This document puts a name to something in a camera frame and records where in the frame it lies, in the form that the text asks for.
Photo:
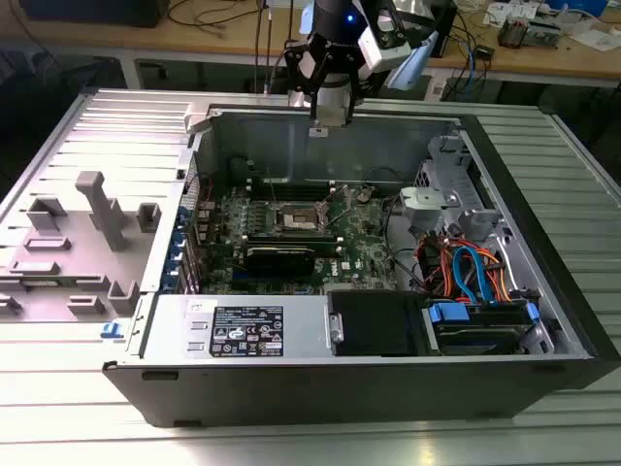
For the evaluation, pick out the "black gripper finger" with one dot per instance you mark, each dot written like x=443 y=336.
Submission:
x=356 y=87
x=314 y=82

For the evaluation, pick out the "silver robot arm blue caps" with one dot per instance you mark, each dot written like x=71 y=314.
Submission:
x=412 y=68

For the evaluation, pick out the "black RAM slot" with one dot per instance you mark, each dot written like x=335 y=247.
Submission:
x=291 y=193
x=291 y=183

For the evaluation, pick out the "CPU socket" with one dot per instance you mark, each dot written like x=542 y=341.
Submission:
x=297 y=219

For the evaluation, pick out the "blue expansion slot latch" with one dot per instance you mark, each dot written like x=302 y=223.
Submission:
x=183 y=216
x=170 y=281
x=173 y=262
x=178 y=239

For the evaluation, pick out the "small black adapter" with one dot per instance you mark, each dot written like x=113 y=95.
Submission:
x=485 y=52

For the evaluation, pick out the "green motherboard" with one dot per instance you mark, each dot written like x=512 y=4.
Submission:
x=364 y=233

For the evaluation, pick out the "white printed cards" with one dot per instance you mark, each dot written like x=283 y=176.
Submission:
x=495 y=12

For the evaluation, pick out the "green RAM stick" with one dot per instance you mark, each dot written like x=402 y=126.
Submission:
x=325 y=248

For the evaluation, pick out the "metal heat sink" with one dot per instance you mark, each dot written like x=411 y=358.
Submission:
x=514 y=31

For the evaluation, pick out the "wooden desk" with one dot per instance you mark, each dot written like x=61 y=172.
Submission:
x=145 y=36

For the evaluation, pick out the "black graphics card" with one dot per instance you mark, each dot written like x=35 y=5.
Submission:
x=279 y=262

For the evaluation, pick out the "grey electronic device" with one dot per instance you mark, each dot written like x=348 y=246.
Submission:
x=543 y=34

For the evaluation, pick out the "black monitor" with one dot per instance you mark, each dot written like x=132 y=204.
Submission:
x=97 y=12

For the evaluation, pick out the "black drive bay box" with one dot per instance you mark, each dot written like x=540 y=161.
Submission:
x=373 y=322

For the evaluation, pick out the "white paper sheets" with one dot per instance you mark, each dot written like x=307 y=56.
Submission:
x=597 y=39

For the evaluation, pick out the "hard disk in blue carrier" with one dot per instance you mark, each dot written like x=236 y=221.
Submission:
x=480 y=335

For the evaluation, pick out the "black office chair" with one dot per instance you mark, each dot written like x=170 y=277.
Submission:
x=29 y=87

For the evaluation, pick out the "silver power supply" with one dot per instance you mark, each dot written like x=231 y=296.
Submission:
x=165 y=330

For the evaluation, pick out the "black PC case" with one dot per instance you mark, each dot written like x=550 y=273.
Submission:
x=339 y=393

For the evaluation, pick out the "grey parts rack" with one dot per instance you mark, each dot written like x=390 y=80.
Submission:
x=73 y=272

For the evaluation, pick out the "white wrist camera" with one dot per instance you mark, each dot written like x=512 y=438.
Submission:
x=383 y=48

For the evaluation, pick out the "silver disk bay frame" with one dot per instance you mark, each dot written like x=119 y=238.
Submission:
x=451 y=155

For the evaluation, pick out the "silver bracket with round hole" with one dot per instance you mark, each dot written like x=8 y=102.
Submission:
x=427 y=199

